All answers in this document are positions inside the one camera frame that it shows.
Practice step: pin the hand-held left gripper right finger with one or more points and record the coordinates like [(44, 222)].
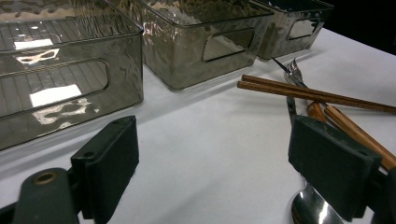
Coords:
[(333, 165)]

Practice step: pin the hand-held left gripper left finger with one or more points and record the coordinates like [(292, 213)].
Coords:
[(106, 168)]

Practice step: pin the smoky clear plastic bin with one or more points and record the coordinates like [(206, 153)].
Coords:
[(277, 37), (186, 62), (121, 77)]

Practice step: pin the brown wooden chopstick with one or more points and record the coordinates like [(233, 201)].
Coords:
[(280, 84), (274, 89)]

